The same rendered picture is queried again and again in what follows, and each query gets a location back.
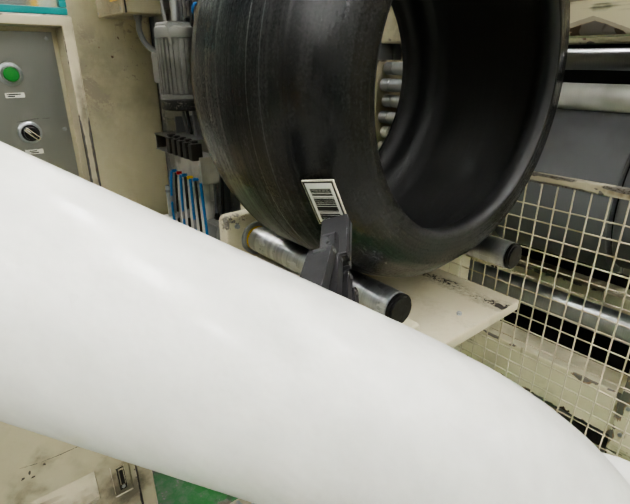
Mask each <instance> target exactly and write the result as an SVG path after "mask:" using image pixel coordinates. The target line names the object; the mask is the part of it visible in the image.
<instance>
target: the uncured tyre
mask: <svg viewBox="0 0 630 504"><path fill-rule="evenodd" d="M391 6H392V8H393V11H394V14H395V17H396V20H397V24H398V28H399V33H400V38H401V45H402V57H403V73H402V85H401V92H400V98H399V103H398V107H397V110H396V114H395V117H394V120H393V123H392V125H391V128H390V130H389V132H388V134H387V136H386V138H385V140H384V142H383V144H382V145H381V147H380V149H379V150H378V145H377V138H376V129H375V81H376V71H377V63H378V56H379V50H380V45H381V40H382V36H383V31H384V27H385V23H386V20H387V16H388V13H389V10H390V7H391ZM569 31H570V0H198V2H197V6H196V11H195V16H194V22H193V30H192V41H191V79H192V90H193V97H194V104H195V109H196V114H197V118H198V122H199V126H200V130H201V133H202V136H203V139H204V142H205V145H206V147H207V150H208V152H209V154H210V157H211V159H212V161H213V163H214V165H215V167H216V169H217V171H218V172H219V174H220V176H221V178H222V179H223V181H224V182H225V184H226V185H227V187H228V188H229V189H230V191H231V192H232V193H233V195H234V196H235V197H236V198H237V200H238V201H239V202H240V203H241V205H242V206H243V207H244V208H245V209H246V210H247V211H248V212H249V213H250V214H251V215H252V216H253V217H254V218H255V219H256V220H257V221H258V222H260V223H261V224H262V225H263V226H265V227H266V228H268V229H269V230H271V231H272V232H274V233H276V234H277V235H279V236H281V237H283V238H286V239H288V240H290V241H292V242H294V243H296V244H298V245H300V246H303V247H305V248H307V249H309V250H313V249H317V248H320V237H321V226H322V224H319V222H318V219H317V217H316V215H315V212H314V210H313V208H312V205H311V203H310V201H309V198H308V196H307V194H306V191H305V189H304V187H303V184H302V182H301V181H302V180H317V179H334V181H335V184H336V187H337V189H338V192H339V195H340V197H341V200H342V203H343V205H344V208H345V211H346V213H347V214H348V216H349V219H350V220H351V223H352V258H351V269H352V270H354V271H357V272H360V273H363V274H368V275H374V276H384V277H396V278H404V277H413V276H418V275H422V274H425V273H428V272H431V271H433V270H435V269H438V268H440V267H442V266H443V265H445V264H447V263H449V262H451V261H452V260H454V259H456V258H458V257H459V256H461V255H463V254H465V253H466V252H468V251H470V250H471V249H473V248H474V247H475V246H477V245H478V244H479V243H481V242H482V241H483V240H484V239H485V238H486V237H487V236H489V235H490V234H491V233H492V232H493V231H494V230H495V228H496V227H497V226H498V225H499V224H500V223H501V222H502V220H503V219H504V218H505V217H506V215H507V214H508V213H509V211H510V210H511V209H512V207H513V206H514V204H515V203H516V201H517V200H518V198H519V197H520V195H521V193H522V192H523V190H524V188H525V187H526V185H527V183H528V181H529V179H530V177H531V175H532V173H533V171H534V169H535V167H536V165H537V163H538V161H539V158H540V156H541V154H542V151H543V149H544V146H545V144H546V141H547V138H548V135H549V132H550V130H551V126H552V123H553V120H554V117H555V113H556V110H557V106H558V102H559V98H560V94H561V89H562V84H563V79H564V73H565V67H566V61H567V53H568V44H569Z"/></svg>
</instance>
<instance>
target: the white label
mask: <svg viewBox="0 0 630 504"><path fill-rule="evenodd" d="M301 182H302V184H303V187H304V189H305V191H306V194H307V196H308V198H309V201H310V203H311V205H312V208H313V210H314V212H315V215H316V217H317V219H318V222H319V224H322V221H323V220H325V219H329V218H333V217H336V216H340V215H344V214H347V213H346V211H345V208H344V205H343V203H342V200H341V197H340V195H339V192H338V189H337V187H336V184H335V181H334V179H317V180H302V181H301Z"/></svg>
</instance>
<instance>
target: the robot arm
mask: <svg viewBox="0 0 630 504"><path fill-rule="evenodd" d="M351 258H352V223H351V220H350V219H349V216H348V214H344V215H340V216H336V217H333V218H329V219H325V220H323V221H322V226H321V237H320V248H317V249H313V250H309V251H308V253H307V256H306V259H305V262H304V265H303V268H302V271H301V274H300V277H299V276H297V275H294V274H292V273H290V272H288V271H286V270H283V269H281V268H279V267H277V266H275V265H272V264H270V263H268V262H266V261H264V260H261V259H259V258H257V257H255V256H253V255H250V254H248V253H246V252H244V251H242V250H239V249H237V248H235V247H233V246H231V245H228V244H226V243H224V242H222V241H219V240H217V239H215V238H213V237H211V236H208V235H206V234H204V233H202V232H200V231H197V230H195V229H193V228H191V227H189V226H186V225H184V224H182V223H180V222H178V221H175V220H173V219H171V218H169V217H167V216H164V215H162V214H160V213H158V212H156V211H153V210H151V209H149V208H147V207H144V206H142V205H140V204H138V203H136V202H133V201H131V200H129V199H127V198H125V197H122V196H120V195H118V194H116V193H114V192H111V191H109V190H107V189H105V188H103V187H100V186H98V185H96V184H94V183H92V182H89V181H87V180H85V179H83V178H81V177H78V176H76V175H74V174H72V173H69V172H67V171H65V170H63V169H61V168H58V167H56V166H54V165H52V164H50V163H47V162H45V161H43V160H41V159H39V158H36V157H34V156H32V155H30V154H28V153H25V152H23V151H21V150H19V149H17V148H14V147H12V146H10V145H8V144H6V143H3V142H1V141H0V421H1V422H4V423H7V424H10V425H13V426H16V427H19V428H23V429H26V430H29V431H32V432H35V433H38V434H41V435H44V436H47V437H50V438H53V439H57V440H60V441H63V442H66V443H69V444H72V445H75V446H78V447H81V448H84V449H88V450H91V451H94V452H97V453H100V454H103V455H106V456H109V457H112V458H115V459H118V460H122V461H125V462H128V463H131V464H134V465H137V466H140V467H143V468H146V469H149V470H153V471H156V472H159V473H162V474H165V475H168V476H171V477H174V478H177V479H180V480H184V481H187V482H190V483H193V484H196V485H199V486H202V487H205V488H208V489H211V490H214V491H218V492H221V493H224V494H227V495H230V496H233V497H236V498H239V499H242V500H245V501H248V502H251V504H630V462H629V461H627V460H624V459H621V458H619V457H616V456H613V455H610V454H606V453H602V452H600V450H599V449H598V448H597V447H596V446H595V445H594V444H593V443H592V442H591V441H590V440H589V439H588V438H587V437H586V436H585V435H584V434H582V433H581V432H580V431H579V430H578V429H577V428H575V427H574V426H573V425H572V424H571V423H569V422H568V421H567V420H566V419H565V418H563V417H562V416H561V415H560V414H559V413H557V412H556V411H555V410H554V409H553V408H551V407H550V406H548V405H547V404H546V403H544V402H543V401H541V400H540V399H538V398H537V397H535V396H534V395H533V394H531V393H530V392H528V391H527V390H525V389H524V388H522V387H521V386H519V385H518V384H516V383H515V382H513V381H511V380H510V379H508V378H506V377H505V376H503V375H501V374H500V373H498V372H496V371H495V370H493V369H491V368H490V367H488V366H486V365H484V364H482V363H480V362H478V361H476V360H474V359H473V358H471V357H469V356H467V355H465V354H463V353H461V352H459V351H457V350H455V349H454V348H452V347H450V346H448V345H446V344H444V343H442V342H440V341H438V340H436V339H434V338H432V337H429V336H427V335H425V334H423V333H421V332H419V331H417V330H415V329H413V328H411V327H408V326H406V325H404V324H402V323H400V322H398V321H395V320H393V319H391V318H389V317H387V316H384V315H382V314H380V313H378V312H376V311H374V310H371V309H369V308H367V307H365V306H363V305H360V304H359V297H358V296H359V292H358V290H357V288H356V287H353V288H352V279H353V276H352V274H351V272H350V271H348V270H349V269H351Z"/></svg>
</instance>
